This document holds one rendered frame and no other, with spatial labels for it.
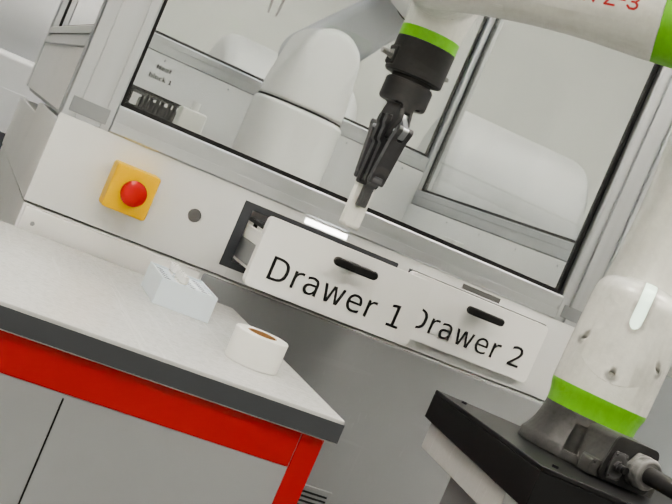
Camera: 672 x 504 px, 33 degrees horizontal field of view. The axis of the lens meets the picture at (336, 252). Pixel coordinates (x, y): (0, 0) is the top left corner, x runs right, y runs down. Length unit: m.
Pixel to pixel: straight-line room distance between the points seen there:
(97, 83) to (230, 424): 0.69
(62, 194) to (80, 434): 0.62
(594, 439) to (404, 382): 0.62
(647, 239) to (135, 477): 0.79
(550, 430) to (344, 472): 0.63
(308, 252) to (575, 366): 0.47
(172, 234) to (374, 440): 0.52
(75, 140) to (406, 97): 0.51
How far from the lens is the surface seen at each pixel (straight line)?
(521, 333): 2.07
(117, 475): 1.31
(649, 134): 2.15
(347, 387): 1.99
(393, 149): 1.69
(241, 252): 1.84
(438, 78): 1.72
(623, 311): 1.48
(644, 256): 1.67
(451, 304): 2.00
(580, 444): 1.49
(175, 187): 1.84
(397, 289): 1.79
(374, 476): 2.06
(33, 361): 1.25
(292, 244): 1.72
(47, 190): 1.81
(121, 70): 1.82
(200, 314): 1.60
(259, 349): 1.40
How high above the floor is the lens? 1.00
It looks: 3 degrees down
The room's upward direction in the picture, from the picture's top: 23 degrees clockwise
